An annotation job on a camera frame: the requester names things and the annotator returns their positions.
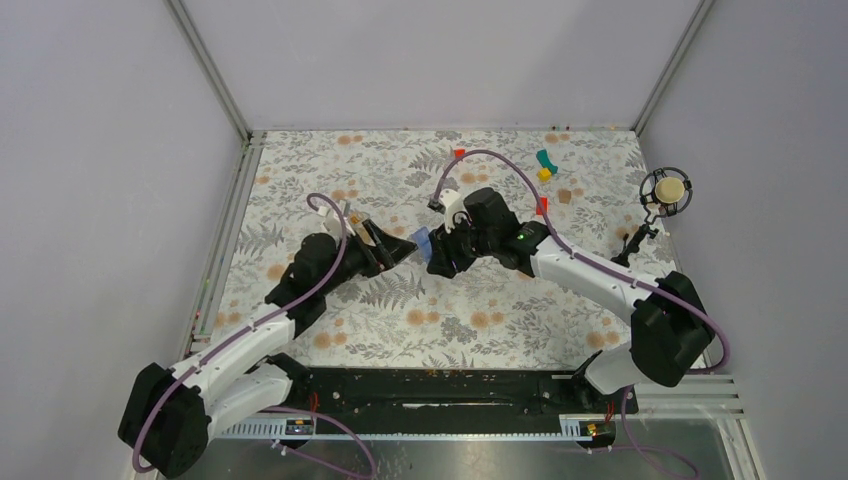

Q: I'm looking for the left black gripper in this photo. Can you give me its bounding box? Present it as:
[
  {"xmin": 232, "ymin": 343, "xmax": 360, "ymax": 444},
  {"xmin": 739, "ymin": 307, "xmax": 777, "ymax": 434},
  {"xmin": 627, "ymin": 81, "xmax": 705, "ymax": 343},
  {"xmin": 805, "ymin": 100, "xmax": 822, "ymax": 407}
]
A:
[{"xmin": 320, "ymin": 220, "xmax": 418, "ymax": 296}]

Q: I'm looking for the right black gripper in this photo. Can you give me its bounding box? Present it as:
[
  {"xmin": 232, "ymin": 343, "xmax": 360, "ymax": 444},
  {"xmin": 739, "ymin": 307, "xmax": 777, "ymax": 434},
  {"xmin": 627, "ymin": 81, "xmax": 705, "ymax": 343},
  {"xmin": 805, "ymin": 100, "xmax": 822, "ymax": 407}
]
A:
[{"xmin": 427, "ymin": 212, "xmax": 498, "ymax": 279}]

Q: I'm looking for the blue weekly pill organizer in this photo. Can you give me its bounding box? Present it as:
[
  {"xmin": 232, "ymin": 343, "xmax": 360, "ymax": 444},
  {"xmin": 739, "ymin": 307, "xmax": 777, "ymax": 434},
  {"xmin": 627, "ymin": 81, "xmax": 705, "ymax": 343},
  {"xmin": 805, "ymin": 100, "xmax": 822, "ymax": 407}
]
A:
[{"xmin": 410, "ymin": 227, "xmax": 432, "ymax": 263}]

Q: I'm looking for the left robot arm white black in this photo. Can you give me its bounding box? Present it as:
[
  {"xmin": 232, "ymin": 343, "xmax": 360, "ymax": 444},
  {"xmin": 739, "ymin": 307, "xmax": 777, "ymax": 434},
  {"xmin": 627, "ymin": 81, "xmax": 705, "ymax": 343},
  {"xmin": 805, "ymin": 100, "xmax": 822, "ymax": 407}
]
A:
[{"xmin": 117, "ymin": 220, "xmax": 418, "ymax": 478}]

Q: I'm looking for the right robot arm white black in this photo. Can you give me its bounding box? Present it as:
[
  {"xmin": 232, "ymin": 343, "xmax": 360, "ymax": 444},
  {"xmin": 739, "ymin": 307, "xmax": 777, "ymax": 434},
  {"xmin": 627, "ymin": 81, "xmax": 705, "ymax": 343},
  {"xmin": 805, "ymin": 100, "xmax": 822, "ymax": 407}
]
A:
[{"xmin": 427, "ymin": 187, "xmax": 716, "ymax": 412}]

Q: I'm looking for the amber pill bottle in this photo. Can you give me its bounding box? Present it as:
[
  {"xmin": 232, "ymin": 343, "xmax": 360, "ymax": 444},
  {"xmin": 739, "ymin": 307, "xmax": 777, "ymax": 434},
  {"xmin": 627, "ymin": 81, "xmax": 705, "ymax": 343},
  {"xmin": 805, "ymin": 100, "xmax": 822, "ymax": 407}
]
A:
[{"xmin": 349, "ymin": 212, "xmax": 372, "ymax": 244}]

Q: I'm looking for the red rectangular block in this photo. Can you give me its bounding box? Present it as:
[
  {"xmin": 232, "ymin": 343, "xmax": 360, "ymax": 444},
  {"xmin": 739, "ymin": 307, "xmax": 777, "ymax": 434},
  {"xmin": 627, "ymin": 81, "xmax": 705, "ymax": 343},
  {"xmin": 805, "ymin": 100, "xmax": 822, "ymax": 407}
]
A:
[{"xmin": 536, "ymin": 197, "xmax": 549, "ymax": 216}]

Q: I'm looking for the yellow cube block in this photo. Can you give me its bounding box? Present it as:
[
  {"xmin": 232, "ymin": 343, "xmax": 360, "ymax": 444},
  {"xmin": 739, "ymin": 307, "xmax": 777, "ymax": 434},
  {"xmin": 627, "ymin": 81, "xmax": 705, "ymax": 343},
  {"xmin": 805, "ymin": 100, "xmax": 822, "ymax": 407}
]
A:
[{"xmin": 537, "ymin": 168, "xmax": 552, "ymax": 183}]

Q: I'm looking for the brown wooden block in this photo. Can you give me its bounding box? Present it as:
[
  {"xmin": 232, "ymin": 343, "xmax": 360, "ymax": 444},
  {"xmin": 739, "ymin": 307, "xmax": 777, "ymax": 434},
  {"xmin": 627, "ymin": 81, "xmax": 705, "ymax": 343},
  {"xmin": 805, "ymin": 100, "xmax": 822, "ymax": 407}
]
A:
[{"xmin": 557, "ymin": 188, "xmax": 572, "ymax": 204}]

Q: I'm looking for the teal curved block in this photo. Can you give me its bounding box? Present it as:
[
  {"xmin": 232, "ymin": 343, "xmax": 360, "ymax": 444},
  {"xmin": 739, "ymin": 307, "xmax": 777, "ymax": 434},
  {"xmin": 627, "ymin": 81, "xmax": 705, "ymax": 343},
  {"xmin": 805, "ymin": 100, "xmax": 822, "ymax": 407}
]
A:
[{"xmin": 535, "ymin": 149, "xmax": 558, "ymax": 175}]

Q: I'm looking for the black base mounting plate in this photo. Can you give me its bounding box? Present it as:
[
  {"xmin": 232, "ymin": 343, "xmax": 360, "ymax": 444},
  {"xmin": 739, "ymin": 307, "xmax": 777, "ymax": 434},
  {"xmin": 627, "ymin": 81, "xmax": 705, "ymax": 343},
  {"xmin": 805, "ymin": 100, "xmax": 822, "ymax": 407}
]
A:
[{"xmin": 283, "ymin": 367, "xmax": 639, "ymax": 435}]

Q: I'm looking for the floral patterned table mat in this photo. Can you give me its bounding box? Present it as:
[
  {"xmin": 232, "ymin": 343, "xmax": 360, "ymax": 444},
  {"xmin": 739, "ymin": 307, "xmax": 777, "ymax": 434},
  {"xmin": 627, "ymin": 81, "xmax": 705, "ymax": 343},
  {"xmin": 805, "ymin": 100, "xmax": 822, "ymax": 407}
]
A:
[{"xmin": 201, "ymin": 130, "xmax": 647, "ymax": 369}]

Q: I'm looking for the microphone on tripod stand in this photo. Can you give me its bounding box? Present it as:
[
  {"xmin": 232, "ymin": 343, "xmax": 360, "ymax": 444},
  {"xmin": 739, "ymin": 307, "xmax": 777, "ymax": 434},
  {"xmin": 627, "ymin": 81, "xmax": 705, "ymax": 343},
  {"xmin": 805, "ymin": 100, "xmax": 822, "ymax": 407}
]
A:
[{"xmin": 612, "ymin": 167, "xmax": 694, "ymax": 267}]

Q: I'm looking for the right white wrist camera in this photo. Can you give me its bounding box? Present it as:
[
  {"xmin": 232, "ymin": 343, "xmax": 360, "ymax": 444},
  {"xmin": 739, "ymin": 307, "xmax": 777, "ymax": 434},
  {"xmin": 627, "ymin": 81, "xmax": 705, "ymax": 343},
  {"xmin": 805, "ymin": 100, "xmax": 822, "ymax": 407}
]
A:
[{"xmin": 428, "ymin": 189, "xmax": 466, "ymax": 233}]

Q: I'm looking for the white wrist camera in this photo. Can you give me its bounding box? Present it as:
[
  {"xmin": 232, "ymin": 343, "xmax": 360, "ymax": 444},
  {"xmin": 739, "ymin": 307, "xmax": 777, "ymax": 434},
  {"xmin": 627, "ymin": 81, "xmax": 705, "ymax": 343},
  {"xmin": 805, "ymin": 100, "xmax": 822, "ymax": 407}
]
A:
[
  {"xmin": 428, "ymin": 189, "xmax": 466, "ymax": 233},
  {"xmin": 317, "ymin": 202, "xmax": 355, "ymax": 241}
]

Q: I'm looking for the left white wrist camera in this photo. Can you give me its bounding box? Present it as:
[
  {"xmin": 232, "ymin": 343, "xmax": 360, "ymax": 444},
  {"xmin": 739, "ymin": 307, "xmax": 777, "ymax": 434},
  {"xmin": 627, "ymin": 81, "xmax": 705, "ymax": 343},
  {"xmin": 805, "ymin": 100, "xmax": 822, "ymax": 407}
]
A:
[{"xmin": 317, "ymin": 202, "xmax": 355, "ymax": 241}]

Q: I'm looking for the slotted grey cable duct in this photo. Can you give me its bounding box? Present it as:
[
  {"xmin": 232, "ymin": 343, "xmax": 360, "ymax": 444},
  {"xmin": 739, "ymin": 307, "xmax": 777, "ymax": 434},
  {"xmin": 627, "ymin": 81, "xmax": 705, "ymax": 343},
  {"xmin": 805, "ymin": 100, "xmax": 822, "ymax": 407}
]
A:
[{"xmin": 215, "ymin": 415, "xmax": 617, "ymax": 443}]

